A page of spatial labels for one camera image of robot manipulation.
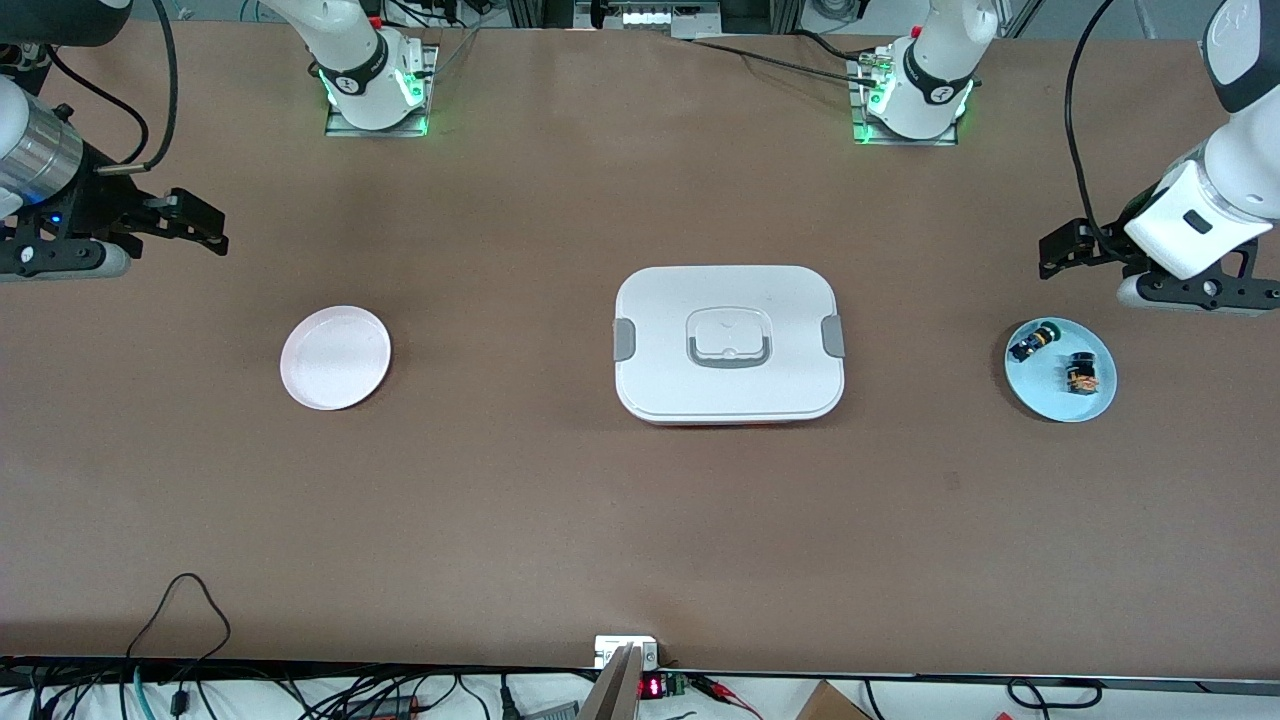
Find white lidded storage box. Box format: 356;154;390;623
613;265;846;426

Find small white device box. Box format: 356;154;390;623
595;636;659;669

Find light blue round plate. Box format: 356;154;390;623
1005;317;1118;423

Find pale pink round plate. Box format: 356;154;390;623
280;305;392;411

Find white lit device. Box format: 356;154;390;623
590;0;721;31

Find brown cardboard piece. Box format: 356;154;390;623
797;680;871;720

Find red clip leads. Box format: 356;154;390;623
690;675;763;720

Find aluminium profile bar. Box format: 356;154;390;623
578;645;643;720

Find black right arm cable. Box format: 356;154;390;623
45;0;181;177

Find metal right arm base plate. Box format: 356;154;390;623
325;45;439;138

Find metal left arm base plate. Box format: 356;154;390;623
850;55;961;147

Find black cable on table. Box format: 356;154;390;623
690;38;881;83

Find black looped cable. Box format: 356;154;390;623
125;573;233;691

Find black coiled cable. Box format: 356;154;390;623
1008;678;1103;711

